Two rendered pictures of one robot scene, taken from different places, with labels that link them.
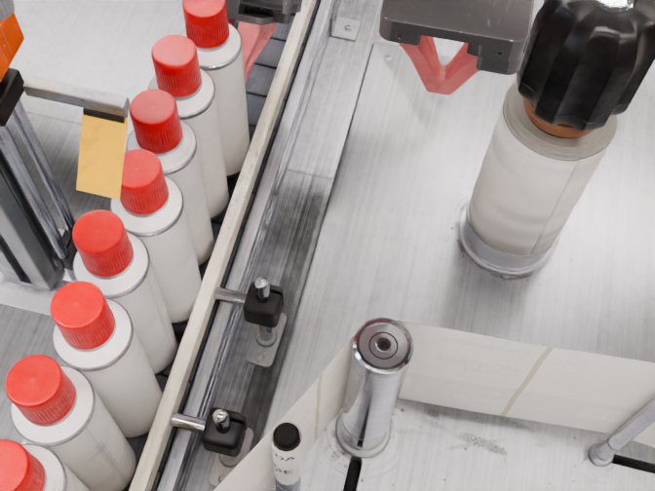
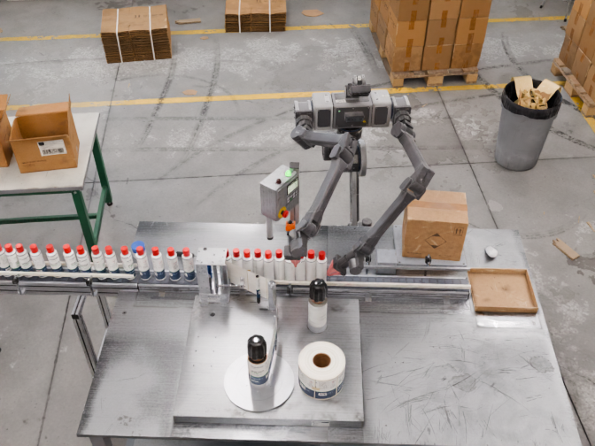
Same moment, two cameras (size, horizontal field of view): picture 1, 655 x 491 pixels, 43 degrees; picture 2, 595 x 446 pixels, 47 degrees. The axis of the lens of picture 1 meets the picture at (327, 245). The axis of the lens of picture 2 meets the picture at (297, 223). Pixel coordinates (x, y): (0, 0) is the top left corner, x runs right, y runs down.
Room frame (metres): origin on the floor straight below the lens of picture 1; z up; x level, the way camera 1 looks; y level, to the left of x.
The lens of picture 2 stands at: (0.01, -2.16, 3.43)
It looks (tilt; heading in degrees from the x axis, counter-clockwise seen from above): 43 degrees down; 82
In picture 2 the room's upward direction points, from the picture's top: straight up
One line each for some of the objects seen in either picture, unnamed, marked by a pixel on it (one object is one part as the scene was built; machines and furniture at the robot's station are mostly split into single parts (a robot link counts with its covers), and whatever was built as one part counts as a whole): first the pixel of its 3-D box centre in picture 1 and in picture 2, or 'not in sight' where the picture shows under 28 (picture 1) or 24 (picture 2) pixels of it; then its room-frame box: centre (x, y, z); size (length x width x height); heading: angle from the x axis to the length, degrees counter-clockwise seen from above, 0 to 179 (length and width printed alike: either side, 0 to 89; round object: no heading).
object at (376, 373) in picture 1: (371, 393); (272, 296); (0.20, -0.04, 0.97); 0.05 x 0.05 x 0.19
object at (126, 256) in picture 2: not in sight; (127, 262); (-0.48, 0.28, 0.98); 0.05 x 0.05 x 0.20
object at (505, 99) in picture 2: not in sight; (527, 115); (2.41, 1.99, 0.43); 0.44 x 0.43 x 0.39; 86
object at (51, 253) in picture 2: not in sight; (54, 260); (-0.84, 0.34, 0.98); 0.05 x 0.05 x 0.20
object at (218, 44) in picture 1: (215, 89); (321, 267); (0.46, 0.11, 0.98); 0.05 x 0.05 x 0.20
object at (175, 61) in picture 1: (189, 134); (311, 265); (0.41, 0.12, 0.98); 0.05 x 0.05 x 0.20
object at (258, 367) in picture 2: not in sight; (258, 360); (0.09, -0.44, 1.04); 0.09 x 0.09 x 0.29
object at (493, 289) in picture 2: not in sight; (501, 289); (1.35, -0.05, 0.85); 0.30 x 0.26 x 0.04; 170
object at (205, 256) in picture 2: not in sight; (211, 256); (-0.06, 0.10, 1.14); 0.14 x 0.11 x 0.01; 170
